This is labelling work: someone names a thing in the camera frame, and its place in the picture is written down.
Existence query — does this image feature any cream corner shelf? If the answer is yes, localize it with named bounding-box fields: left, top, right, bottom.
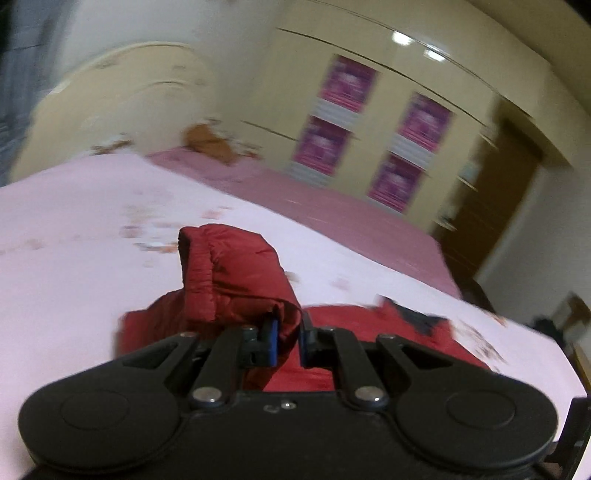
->
left=433, top=131, right=500, bottom=232

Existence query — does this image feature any purple wall poster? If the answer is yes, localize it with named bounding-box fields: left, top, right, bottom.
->
left=368, top=154, right=426, bottom=214
left=293, top=115, right=352, bottom=175
left=318, top=55, right=380, bottom=112
left=399, top=92, right=454, bottom=151

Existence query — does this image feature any brown wooden door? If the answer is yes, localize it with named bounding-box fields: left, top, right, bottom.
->
left=441, top=119, right=546, bottom=283

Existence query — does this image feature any grey curtain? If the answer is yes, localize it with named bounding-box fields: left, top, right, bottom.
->
left=0, top=0, right=71, bottom=163

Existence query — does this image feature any brown plush toy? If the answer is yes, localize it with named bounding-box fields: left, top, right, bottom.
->
left=181, top=121, right=237, bottom=165

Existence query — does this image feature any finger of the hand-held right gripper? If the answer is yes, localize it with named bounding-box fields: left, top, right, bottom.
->
left=553, top=396, right=591, bottom=480

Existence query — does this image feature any cardboard box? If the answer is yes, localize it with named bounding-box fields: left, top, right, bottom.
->
left=551, top=293, right=591, bottom=343

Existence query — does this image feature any red padded jacket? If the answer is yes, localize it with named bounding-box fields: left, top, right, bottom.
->
left=113, top=224, right=491, bottom=394

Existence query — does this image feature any bed with pink sheet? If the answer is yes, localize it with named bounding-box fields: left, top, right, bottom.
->
left=0, top=152, right=591, bottom=480

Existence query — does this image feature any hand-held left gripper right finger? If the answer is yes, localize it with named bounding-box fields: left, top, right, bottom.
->
left=298, top=311, right=468, bottom=411

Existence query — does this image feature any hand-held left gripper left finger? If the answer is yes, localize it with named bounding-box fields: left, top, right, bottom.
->
left=111, top=318, right=281, bottom=411

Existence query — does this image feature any cream bed headboard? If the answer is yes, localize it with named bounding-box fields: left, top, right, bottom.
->
left=9, top=41, right=262, bottom=185

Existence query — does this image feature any cream wardrobe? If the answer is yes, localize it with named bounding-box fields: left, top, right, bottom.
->
left=240, top=0, right=548, bottom=232

